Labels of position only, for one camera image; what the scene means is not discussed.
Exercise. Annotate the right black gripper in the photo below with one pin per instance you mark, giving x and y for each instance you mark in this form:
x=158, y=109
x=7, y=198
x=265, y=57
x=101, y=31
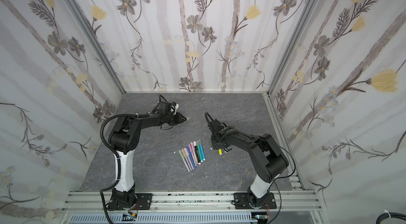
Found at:
x=217, y=141

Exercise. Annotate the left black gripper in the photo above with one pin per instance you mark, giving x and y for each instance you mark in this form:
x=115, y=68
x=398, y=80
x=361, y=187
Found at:
x=178, y=119

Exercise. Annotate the blue highlighter marker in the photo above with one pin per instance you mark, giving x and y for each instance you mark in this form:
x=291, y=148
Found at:
x=201, y=151

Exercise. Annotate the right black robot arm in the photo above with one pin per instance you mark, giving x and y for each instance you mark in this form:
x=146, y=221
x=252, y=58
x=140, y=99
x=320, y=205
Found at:
x=266, y=155

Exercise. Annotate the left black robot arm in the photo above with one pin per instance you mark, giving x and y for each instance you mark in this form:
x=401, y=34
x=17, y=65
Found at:
x=121, y=135

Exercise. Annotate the purple cap pink pen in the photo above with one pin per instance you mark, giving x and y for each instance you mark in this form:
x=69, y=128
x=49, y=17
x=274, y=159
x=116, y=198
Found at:
x=191, y=155

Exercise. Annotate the pink speckled pen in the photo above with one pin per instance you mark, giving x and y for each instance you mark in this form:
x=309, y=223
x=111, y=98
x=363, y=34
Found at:
x=192, y=149

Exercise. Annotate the tan cap blue pen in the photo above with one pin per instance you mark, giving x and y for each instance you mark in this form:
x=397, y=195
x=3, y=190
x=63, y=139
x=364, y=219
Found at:
x=185, y=158

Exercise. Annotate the black white pen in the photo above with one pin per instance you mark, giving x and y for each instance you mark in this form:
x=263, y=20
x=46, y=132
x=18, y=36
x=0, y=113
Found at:
x=197, y=152

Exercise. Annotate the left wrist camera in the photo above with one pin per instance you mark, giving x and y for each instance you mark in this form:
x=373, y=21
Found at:
x=167, y=108

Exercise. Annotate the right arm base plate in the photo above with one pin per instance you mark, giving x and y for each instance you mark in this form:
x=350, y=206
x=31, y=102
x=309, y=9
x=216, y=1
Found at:
x=245, y=200

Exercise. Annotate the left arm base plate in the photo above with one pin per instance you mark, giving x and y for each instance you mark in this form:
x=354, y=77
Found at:
x=140, y=201

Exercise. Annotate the aluminium mounting rail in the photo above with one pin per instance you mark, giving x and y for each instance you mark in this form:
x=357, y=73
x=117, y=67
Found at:
x=194, y=201

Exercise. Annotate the white perforated cable duct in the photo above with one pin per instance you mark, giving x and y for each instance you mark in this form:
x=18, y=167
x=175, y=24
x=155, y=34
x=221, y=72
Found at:
x=184, y=218

